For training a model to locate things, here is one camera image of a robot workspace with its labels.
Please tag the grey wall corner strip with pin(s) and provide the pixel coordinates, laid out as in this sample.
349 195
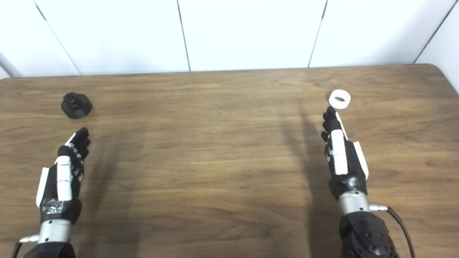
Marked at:
8 66

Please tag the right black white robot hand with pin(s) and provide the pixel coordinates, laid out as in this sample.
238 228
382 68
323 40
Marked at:
339 154

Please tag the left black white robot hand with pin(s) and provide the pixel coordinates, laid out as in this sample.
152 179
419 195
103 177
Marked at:
64 179

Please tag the round black plastic part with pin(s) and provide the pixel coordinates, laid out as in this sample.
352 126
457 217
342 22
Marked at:
76 106

